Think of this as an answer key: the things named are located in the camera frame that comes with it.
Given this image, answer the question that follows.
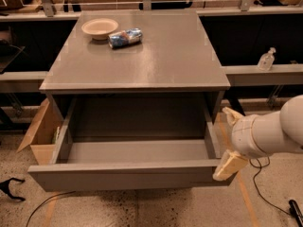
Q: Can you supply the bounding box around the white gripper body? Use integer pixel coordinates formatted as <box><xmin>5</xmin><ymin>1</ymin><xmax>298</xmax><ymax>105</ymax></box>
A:
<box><xmin>231</xmin><ymin>113</ymin><xmax>275</xmax><ymax>159</ymax></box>

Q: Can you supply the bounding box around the foam padded gripper finger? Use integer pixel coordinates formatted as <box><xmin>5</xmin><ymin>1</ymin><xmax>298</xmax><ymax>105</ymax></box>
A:
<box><xmin>223</xmin><ymin>107</ymin><xmax>243</xmax><ymax>126</ymax></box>
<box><xmin>213</xmin><ymin>149</ymin><xmax>248</xmax><ymax>181</ymax></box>

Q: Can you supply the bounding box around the grey top drawer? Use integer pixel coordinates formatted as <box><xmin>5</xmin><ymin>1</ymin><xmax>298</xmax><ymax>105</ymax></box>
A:
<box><xmin>28</xmin><ymin>96</ymin><xmax>221</xmax><ymax>191</ymax></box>

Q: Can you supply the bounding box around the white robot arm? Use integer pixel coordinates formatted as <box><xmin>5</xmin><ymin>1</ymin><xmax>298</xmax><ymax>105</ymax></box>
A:
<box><xmin>213</xmin><ymin>96</ymin><xmax>303</xmax><ymax>181</ymax></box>

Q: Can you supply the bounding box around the grey drawer cabinet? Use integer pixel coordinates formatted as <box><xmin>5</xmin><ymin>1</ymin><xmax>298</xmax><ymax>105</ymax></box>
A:
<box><xmin>41</xmin><ymin>10</ymin><xmax>229</xmax><ymax>141</ymax></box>

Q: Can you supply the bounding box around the open cardboard box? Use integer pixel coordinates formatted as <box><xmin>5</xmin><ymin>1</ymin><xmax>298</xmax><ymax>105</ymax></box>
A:
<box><xmin>17</xmin><ymin>98</ymin><xmax>62</xmax><ymax>165</ymax></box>

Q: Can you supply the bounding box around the clear hand sanitizer bottle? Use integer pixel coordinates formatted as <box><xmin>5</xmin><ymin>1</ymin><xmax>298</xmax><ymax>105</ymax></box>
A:
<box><xmin>258</xmin><ymin>47</ymin><xmax>276</xmax><ymax>71</ymax></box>

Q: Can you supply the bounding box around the black cylindrical floor object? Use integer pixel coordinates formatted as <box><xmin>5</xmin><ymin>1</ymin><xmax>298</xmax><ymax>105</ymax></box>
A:
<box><xmin>289</xmin><ymin>200</ymin><xmax>303</xmax><ymax>227</ymax></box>

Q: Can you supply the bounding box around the crushed blue soda can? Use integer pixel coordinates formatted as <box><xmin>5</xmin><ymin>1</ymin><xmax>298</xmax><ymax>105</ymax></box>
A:
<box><xmin>108</xmin><ymin>27</ymin><xmax>143</xmax><ymax>49</ymax></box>

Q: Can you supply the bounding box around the beige paper bowl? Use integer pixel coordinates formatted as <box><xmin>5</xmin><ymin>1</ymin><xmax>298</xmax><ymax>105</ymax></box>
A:
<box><xmin>81</xmin><ymin>18</ymin><xmax>118</xmax><ymax>41</ymax></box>

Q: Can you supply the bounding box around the black clamp tool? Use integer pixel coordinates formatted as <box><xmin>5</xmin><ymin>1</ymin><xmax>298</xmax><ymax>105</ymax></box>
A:
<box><xmin>0</xmin><ymin>177</ymin><xmax>27</xmax><ymax>202</ymax></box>

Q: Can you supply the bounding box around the black adapter cable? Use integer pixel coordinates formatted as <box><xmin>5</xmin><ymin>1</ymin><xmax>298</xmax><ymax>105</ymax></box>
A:
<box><xmin>248</xmin><ymin>156</ymin><xmax>293</xmax><ymax>217</ymax></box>

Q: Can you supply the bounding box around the grey metal rail frame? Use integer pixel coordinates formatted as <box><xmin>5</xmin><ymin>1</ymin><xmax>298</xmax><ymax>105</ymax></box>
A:
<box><xmin>0</xmin><ymin>0</ymin><xmax>303</xmax><ymax>94</ymax></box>

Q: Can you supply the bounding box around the black floor cable left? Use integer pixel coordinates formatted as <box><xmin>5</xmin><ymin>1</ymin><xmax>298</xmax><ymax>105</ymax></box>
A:
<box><xmin>25</xmin><ymin>191</ymin><xmax>77</xmax><ymax>227</ymax></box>

